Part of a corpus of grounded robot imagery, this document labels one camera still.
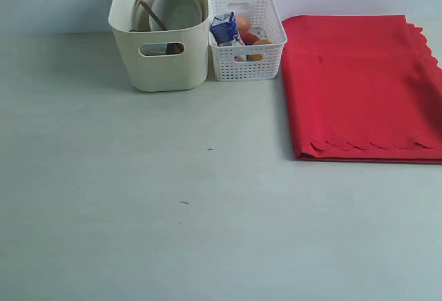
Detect steel cup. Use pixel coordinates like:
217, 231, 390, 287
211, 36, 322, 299
131, 0, 151, 32

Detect brown wooden plate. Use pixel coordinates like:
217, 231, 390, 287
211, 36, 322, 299
166, 43, 184, 55

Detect white perforated basket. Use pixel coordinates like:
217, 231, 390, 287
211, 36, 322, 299
209, 0, 287, 81

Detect red toy shrimp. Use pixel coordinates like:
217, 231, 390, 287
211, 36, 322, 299
240, 32, 271, 46

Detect red table cloth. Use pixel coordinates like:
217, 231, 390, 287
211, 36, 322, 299
282, 15, 441, 164

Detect brown egg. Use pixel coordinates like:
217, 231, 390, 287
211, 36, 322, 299
236, 14, 251, 32

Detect blue milk carton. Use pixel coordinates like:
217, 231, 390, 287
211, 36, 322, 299
210, 12, 244, 46

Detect cream plastic bin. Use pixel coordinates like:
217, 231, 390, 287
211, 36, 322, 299
108, 0, 209, 92

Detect white ceramic bowl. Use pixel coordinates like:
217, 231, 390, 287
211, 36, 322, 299
151, 0, 202, 30

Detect dark wooden chopstick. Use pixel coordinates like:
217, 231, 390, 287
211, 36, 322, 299
137, 0, 170, 31
135, 0, 169, 32

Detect yellow lemon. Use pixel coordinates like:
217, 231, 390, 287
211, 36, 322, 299
247, 39, 272, 61

